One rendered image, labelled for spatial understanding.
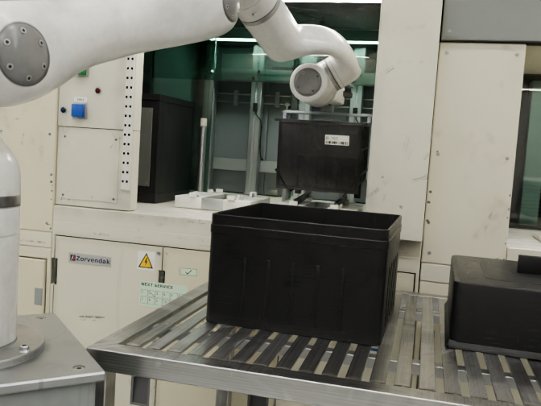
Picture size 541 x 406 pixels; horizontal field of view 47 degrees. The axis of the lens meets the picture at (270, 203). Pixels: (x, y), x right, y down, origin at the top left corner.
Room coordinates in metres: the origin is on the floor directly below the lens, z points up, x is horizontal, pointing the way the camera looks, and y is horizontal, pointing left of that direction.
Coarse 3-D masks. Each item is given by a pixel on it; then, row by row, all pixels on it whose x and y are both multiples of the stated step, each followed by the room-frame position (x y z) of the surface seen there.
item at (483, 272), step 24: (456, 264) 1.07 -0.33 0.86; (480, 264) 1.08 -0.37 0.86; (504, 264) 1.09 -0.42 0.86; (528, 264) 1.01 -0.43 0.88; (456, 288) 0.91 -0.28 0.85; (480, 288) 0.90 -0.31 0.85; (504, 288) 0.89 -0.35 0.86; (528, 288) 0.89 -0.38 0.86; (456, 312) 0.91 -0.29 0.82; (480, 312) 0.90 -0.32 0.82; (504, 312) 0.89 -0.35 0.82; (528, 312) 0.89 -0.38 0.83; (456, 336) 0.91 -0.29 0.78; (480, 336) 0.90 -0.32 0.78; (504, 336) 0.89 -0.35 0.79; (528, 336) 0.88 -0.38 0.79
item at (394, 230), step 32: (224, 224) 0.96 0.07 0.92; (256, 224) 0.94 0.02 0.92; (288, 224) 0.93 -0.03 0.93; (320, 224) 0.92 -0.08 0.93; (352, 224) 1.18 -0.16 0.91; (384, 224) 1.16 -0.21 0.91; (224, 256) 0.96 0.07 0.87; (256, 256) 0.94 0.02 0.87; (288, 256) 0.93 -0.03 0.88; (320, 256) 0.92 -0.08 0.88; (352, 256) 0.90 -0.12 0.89; (384, 256) 0.89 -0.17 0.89; (224, 288) 0.96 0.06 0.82; (256, 288) 0.94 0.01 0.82; (288, 288) 0.93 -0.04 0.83; (320, 288) 0.92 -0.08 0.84; (352, 288) 0.90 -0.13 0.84; (384, 288) 0.90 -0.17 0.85; (224, 320) 0.95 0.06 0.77; (256, 320) 0.94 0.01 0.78; (288, 320) 0.93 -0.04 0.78; (320, 320) 0.91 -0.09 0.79; (352, 320) 0.90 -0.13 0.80; (384, 320) 0.94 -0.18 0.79
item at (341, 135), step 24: (288, 120) 1.59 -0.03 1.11; (312, 120) 1.58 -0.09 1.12; (288, 144) 1.60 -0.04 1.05; (312, 144) 1.58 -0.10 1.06; (336, 144) 1.57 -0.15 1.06; (360, 144) 1.55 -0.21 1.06; (288, 168) 1.60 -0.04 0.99; (312, 168) 1.58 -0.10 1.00; (336, 168) 1.57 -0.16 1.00; (360, 168) 1.56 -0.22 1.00; (288, 192) 1.60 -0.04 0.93; (336, 192) 1.57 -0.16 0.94; (360, 192) 1.75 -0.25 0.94
